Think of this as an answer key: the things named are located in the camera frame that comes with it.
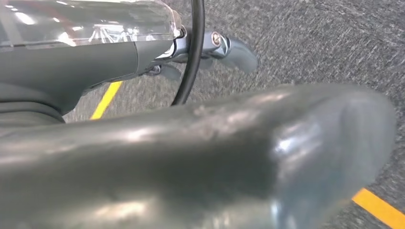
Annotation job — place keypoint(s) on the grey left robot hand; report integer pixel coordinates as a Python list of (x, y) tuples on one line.
[(79, 60)]

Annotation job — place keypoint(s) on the yellow floor tape square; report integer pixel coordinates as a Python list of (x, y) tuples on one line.
[(106, 101)]

